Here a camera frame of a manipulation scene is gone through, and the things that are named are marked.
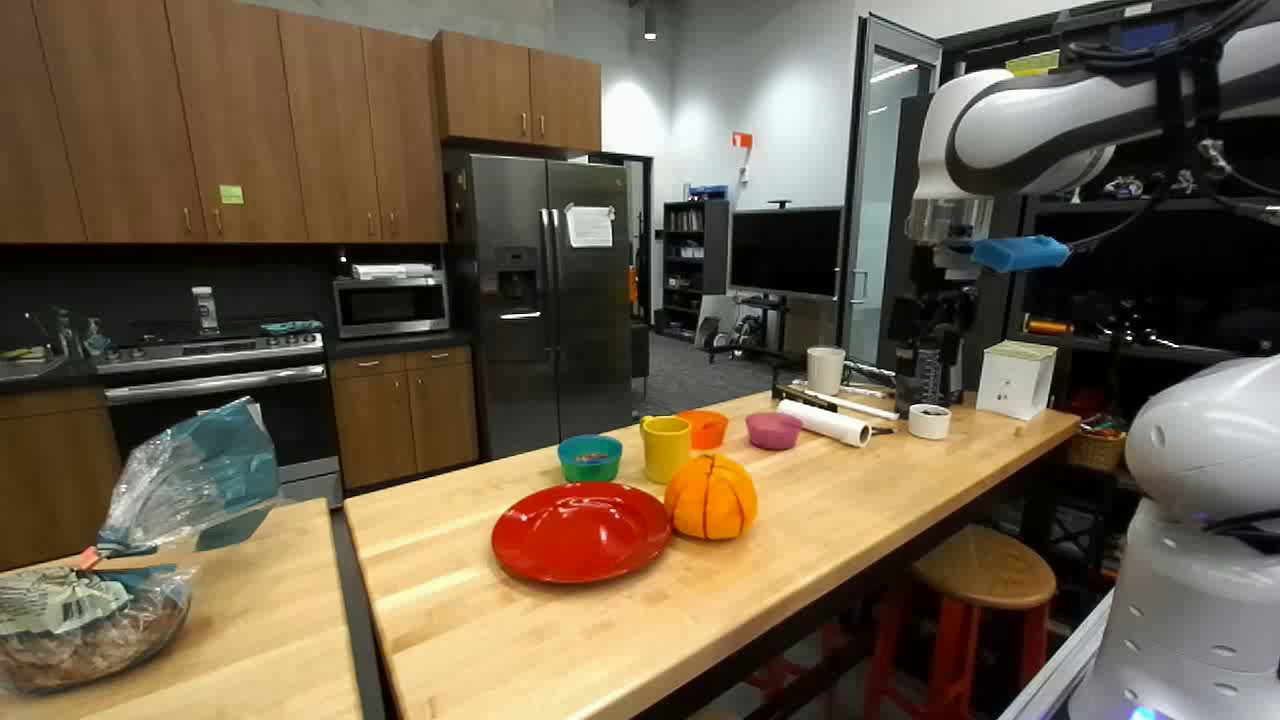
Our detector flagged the purple plastic bowl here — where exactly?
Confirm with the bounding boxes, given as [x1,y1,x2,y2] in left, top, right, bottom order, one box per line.
[745,410,806,456]

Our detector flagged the orange bowl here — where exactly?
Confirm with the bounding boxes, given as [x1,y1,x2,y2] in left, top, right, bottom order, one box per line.
[682,410,732,452]

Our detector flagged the teal blue bowl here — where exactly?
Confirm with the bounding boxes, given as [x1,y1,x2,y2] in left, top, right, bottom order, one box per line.
[554,434,628,488]

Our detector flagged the yellow cup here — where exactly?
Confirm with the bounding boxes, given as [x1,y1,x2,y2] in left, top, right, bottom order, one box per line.
[634,411,697,488]

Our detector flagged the dark bookshelf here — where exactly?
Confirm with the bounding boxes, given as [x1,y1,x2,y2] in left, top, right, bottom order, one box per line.
[659,197,734,339]

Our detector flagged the stainless steel refrigerator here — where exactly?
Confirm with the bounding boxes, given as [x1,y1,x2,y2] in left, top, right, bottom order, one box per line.
[443,143,634,461]

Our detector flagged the white paper on refrigerator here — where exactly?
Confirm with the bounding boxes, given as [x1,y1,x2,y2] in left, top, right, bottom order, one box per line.
[564,200,618,252]

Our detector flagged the orange pumpkin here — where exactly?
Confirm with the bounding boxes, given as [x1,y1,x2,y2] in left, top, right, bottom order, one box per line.
[659,452,760,544]

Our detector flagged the white cup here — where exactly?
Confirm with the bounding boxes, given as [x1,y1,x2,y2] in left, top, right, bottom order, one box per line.
[805,344,846,397]

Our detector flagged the red plate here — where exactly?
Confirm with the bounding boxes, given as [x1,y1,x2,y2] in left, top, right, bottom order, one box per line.
[487,480,674,594]

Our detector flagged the white paper towel roll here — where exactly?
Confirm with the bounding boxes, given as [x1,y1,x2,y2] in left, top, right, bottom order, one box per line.
[770,397,877,452]

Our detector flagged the brown base cabinet beside refrigerator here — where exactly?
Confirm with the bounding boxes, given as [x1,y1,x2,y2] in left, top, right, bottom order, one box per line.
[328,344,485,492]

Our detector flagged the silver microwave oven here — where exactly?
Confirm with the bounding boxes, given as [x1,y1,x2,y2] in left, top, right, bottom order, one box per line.
[330,274,451,344]

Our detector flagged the glass door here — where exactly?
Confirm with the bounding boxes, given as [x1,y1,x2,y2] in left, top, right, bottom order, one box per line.
[840,14,944,371]

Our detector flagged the white cardboard box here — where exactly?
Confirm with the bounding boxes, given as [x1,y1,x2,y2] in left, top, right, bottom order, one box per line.
[975,337,1059,424]

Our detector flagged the wooden stool with red legs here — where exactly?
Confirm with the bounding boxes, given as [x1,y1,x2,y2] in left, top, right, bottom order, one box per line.
[860,519,1059,720]

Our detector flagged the stainless steel stove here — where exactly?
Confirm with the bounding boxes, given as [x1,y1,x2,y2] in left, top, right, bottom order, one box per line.
[92,329,335,472]

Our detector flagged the clear plastic food bag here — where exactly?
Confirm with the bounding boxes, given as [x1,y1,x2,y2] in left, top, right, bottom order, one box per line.
[0,391,282,698]

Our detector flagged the black metal shelf rack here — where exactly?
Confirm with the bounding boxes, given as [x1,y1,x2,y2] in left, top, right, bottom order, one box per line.
[935,0,1280,443]

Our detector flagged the brown base cabinet beside stove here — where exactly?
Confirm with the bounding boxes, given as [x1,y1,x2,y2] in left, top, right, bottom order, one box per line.
[0,384,124,573]

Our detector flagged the brown wall cabinet above refrigerator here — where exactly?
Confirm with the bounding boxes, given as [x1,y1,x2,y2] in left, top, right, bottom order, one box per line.
[432,30,604,156]

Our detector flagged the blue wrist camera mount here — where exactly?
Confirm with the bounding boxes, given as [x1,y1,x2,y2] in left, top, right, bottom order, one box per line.
[972,234,1076,277]

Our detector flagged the long brown wall cabinets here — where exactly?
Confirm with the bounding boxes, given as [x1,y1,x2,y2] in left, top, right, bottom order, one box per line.
[0,0,451,249]

